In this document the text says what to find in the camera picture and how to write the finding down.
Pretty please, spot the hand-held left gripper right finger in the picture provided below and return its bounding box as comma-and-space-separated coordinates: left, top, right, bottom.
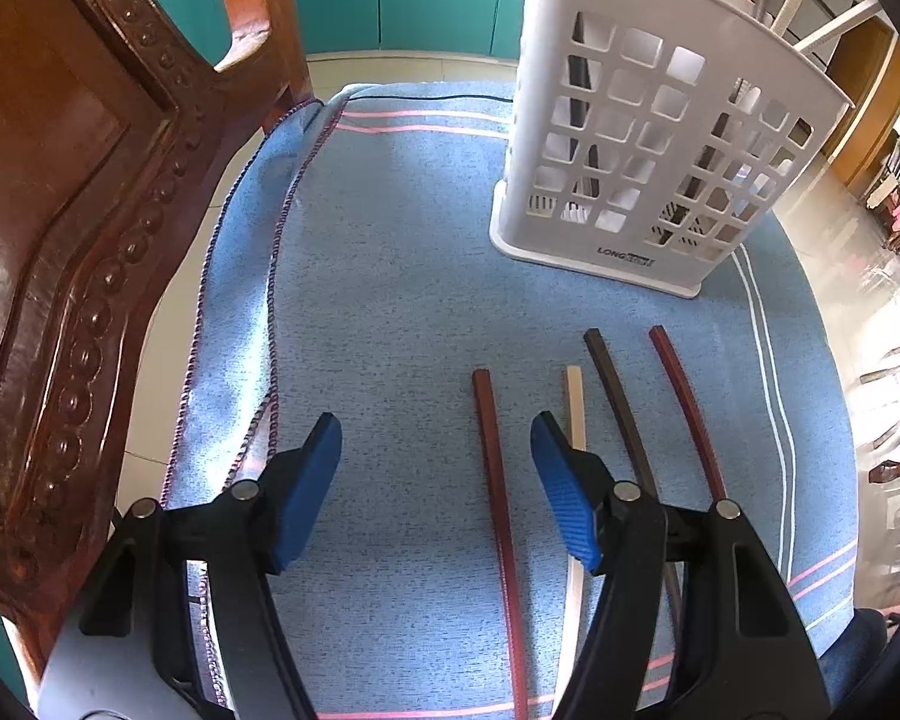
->
530, 411, 833, 720

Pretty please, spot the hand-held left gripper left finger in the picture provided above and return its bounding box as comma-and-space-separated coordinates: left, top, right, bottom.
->
79, 412, 344, 720

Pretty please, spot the red-brown chopstick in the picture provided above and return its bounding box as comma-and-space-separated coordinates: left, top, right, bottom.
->
648, 325, 730, 503
470, 367, 532, 720

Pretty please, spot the white plastic utensil basket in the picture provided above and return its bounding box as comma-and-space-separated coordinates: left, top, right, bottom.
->
489, 0, 856, 297

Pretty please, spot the blue striped cloth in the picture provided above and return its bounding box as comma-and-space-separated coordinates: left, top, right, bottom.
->
161, 79, 860, 720

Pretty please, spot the dark blue cloth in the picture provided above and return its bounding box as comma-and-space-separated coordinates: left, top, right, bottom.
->
817, 607, 887, 698

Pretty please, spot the carved wooden chair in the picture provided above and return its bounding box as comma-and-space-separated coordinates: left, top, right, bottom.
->
0, 0, 323, 680

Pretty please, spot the wooden framed cabinet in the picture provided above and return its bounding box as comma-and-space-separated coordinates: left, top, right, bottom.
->
825, 11, 900, 192

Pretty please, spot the thin black cable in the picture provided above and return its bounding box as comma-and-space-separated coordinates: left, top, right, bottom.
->
345, 90, 517, 107

